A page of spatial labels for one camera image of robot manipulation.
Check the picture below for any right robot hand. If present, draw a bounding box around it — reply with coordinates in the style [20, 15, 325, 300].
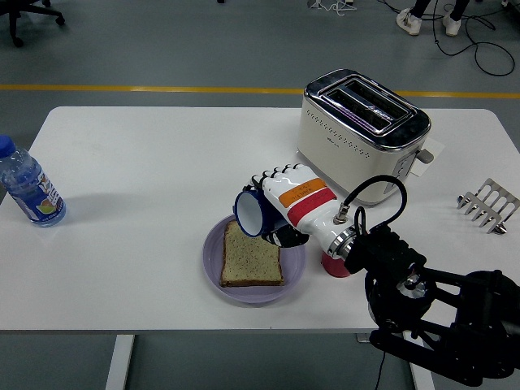
[242, 162, 352, 256]

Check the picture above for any blue enamel cup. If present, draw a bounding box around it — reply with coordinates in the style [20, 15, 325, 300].
[233, 188, 288, 239]

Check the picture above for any red enamel cup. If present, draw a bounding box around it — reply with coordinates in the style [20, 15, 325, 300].
[320, 249, 353, 279]

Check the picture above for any slice of toast bread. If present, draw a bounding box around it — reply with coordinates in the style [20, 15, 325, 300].
[219, 219, 285, 288]

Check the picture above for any cream and chrome toaster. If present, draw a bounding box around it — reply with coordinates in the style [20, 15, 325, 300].
[296, 68, 435, 209]

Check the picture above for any lilac round plate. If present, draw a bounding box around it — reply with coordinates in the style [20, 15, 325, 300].
[202, 214, 307, 305]

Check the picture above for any white paper card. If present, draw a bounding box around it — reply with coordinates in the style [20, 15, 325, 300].
[409, 136, 444, 178]

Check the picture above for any silver metal toast rack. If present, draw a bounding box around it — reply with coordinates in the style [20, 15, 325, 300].
[456, 177, 520, 235]

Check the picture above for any person's white shoe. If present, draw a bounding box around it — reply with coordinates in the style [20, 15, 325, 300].
[396, 6, 423, 37]
[442, 10, 462, 37]

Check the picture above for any white table leg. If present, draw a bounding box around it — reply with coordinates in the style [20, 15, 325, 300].
[408, 359, 436, 390]
[105, 335, 136, 390]

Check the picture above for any water bottle with blue cap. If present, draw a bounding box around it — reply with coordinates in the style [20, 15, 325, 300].
[0, 135, 67, 228]

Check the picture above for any black office chair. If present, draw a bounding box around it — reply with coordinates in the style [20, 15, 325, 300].
[0, 0, 66, 49]

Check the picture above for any thin black hanging cable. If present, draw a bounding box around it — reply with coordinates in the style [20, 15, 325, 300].
[373, 351, 387, 390]

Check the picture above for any white cable bundle on floor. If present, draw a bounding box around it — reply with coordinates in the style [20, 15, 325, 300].
[306, 0, 358, 17]

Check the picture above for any black cable on floor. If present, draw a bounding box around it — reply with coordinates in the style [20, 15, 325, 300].
[430, 0, 517, 77]

